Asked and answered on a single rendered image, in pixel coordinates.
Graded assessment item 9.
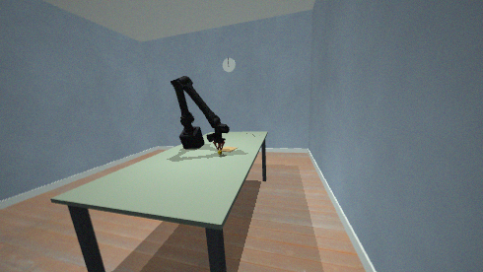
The tan mat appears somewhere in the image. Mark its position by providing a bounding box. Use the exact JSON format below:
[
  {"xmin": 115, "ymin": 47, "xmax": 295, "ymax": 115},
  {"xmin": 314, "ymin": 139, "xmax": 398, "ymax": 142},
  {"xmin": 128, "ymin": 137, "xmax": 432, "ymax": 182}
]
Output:
[{"xmin": 222, "ymin": 147, "xmax": 237, "ymax": 152}]

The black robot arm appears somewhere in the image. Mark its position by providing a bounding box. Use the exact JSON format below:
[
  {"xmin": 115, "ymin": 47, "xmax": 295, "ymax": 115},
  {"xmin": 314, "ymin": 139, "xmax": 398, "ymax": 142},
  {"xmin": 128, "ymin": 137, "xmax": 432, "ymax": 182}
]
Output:
[{"xmin": 171, "ymin": 76, "xmax": 230, "ymax": 142}]

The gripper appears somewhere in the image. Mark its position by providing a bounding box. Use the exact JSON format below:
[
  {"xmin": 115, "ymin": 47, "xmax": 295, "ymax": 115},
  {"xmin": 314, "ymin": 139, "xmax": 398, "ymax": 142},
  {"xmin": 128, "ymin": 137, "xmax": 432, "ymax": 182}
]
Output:
[{"xmin": 213, "ymin": 132, "xmax": 226, "ymax": 151}]

